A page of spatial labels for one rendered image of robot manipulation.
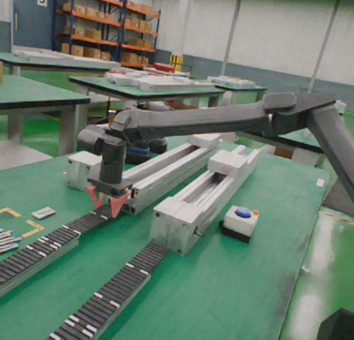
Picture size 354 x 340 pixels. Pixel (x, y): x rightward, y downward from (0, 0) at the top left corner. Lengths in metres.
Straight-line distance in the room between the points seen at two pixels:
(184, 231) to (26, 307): 0.34
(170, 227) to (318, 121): 0.41
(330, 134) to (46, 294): 0.64
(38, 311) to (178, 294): 0.26
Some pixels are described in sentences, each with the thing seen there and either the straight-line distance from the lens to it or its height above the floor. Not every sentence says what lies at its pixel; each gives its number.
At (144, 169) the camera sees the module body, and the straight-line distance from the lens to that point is 1.04.
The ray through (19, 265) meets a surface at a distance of 0.68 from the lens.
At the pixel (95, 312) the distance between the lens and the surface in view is 0.59.
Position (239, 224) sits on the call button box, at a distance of 0.89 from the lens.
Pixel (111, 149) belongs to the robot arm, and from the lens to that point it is 0.78.
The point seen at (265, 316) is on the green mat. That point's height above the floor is 0.78.
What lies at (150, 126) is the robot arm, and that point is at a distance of 0.78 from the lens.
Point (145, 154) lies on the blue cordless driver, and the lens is 1.26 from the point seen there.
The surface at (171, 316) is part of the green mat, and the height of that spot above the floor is 0.78.
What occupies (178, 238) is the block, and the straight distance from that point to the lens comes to 0.77.
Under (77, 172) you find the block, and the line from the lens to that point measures 1.02.
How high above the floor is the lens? 1.23
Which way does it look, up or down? 20 degrees down
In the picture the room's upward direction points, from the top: 11 degrees clockwise
